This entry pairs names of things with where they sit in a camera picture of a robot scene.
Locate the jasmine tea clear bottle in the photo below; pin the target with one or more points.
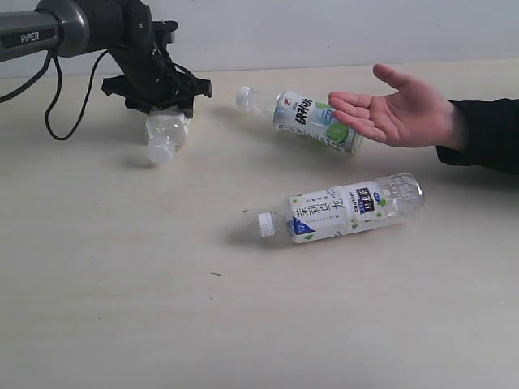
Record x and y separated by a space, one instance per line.
343 210

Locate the clear bottle white text label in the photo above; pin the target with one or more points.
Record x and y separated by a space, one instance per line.
167 131

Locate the grey piper left arm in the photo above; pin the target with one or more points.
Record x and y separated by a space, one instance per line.
59 28

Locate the lime label clear bottle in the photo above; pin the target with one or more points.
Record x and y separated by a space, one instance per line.
301 115

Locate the person's open hand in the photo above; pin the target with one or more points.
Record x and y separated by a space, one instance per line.
415 115

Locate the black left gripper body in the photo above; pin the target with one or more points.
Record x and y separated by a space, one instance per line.
138 45

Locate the black sleeved forearm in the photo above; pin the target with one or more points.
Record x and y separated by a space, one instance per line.
492 136

